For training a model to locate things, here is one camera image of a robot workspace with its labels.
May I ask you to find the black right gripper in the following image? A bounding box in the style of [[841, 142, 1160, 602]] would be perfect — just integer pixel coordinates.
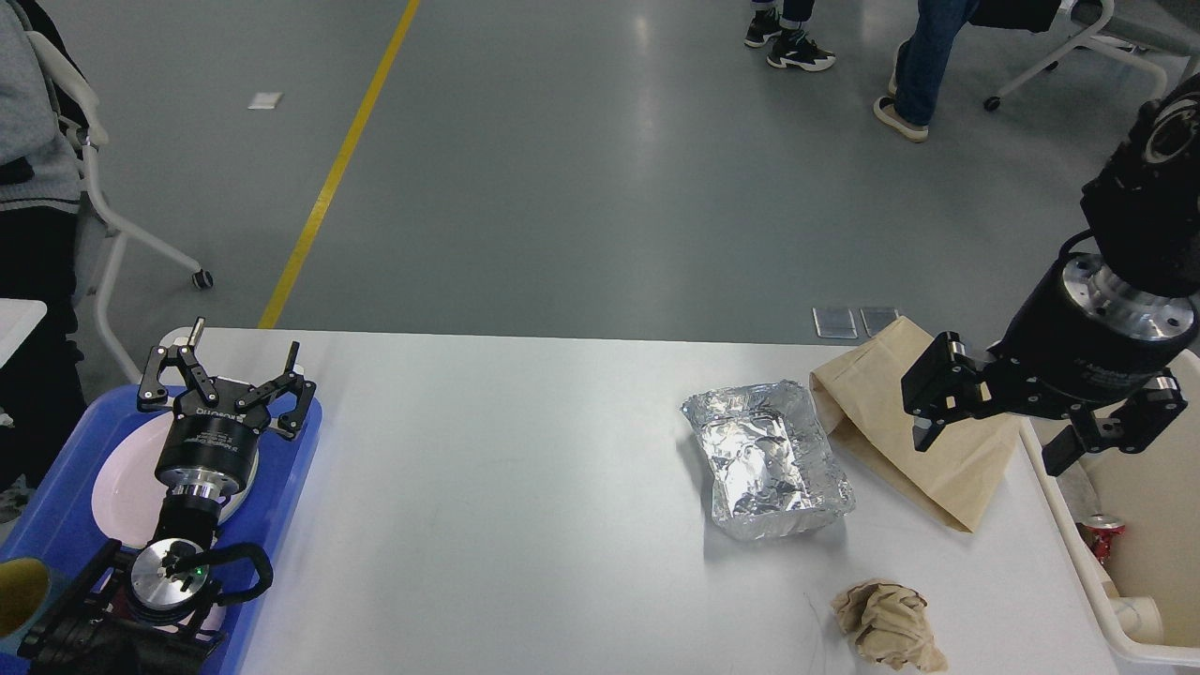
[[901, 253, 1196, 477]]

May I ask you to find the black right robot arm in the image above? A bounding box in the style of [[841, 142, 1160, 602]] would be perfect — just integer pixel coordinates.
[[901, 77, 1199, 477]]

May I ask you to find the seated person grey cardigan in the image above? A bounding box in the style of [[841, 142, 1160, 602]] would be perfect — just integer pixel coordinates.
[[1, 1, 86, 492]]

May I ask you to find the white chair left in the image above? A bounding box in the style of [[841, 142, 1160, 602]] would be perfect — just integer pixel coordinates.
[[26, 31, 214, 382]]

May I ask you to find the white plastic bin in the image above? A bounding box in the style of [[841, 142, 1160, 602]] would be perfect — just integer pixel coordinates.
[[1020, 351, 1199, 673]]

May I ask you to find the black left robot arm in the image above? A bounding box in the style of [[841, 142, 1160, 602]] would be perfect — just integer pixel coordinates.
[[2, 319, 322, 674]]

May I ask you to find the person in black trousers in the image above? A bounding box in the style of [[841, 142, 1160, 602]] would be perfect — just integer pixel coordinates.
[[744, 1, 836, 72]]

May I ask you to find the metal floor plate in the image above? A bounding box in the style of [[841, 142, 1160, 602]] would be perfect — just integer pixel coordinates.
[[859, 307, 902, 338], [812, 307, 859, 340]]

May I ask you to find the brown paper bag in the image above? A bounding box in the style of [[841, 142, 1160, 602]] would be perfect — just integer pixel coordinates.
[[810, 317, 1021, 533]]

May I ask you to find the left metal floor plate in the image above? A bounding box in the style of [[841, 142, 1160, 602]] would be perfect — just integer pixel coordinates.
[[812, 307, 859, 340]]

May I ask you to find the white office chair right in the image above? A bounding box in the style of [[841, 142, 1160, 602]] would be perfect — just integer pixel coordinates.
[[982, 1, 1196, 113]]

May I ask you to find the white paper on floor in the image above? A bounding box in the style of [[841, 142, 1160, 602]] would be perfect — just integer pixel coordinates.
[[247, 91, 283, 110]]

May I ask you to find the white paper cup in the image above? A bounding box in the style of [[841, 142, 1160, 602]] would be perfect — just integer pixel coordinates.
[[1102, 579, 1165, 644]]

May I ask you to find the person in blue jeans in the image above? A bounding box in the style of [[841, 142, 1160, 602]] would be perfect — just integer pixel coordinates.
[[872, 1, 979, 143]]

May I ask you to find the crumpled aluminium foil tray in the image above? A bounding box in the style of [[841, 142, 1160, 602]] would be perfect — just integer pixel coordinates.
[[680, 380, 857, 542]]

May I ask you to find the brown paper napkin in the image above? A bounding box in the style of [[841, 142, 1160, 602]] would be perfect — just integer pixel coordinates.
[[829, 579, 949, 674]]

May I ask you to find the red foil wrapper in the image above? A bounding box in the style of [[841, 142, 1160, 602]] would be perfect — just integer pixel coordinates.
[[1080, 513, 1127, 565]]

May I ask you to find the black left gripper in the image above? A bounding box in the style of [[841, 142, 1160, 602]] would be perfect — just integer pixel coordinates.
[[136, 316, 317, 496]]

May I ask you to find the pink plate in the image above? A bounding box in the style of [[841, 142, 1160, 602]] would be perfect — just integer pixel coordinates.
[[91, 414, 259, 548]]

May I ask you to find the right metal floor plate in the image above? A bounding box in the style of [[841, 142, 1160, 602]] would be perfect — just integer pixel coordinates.
[[859, 307, 902, 338]]

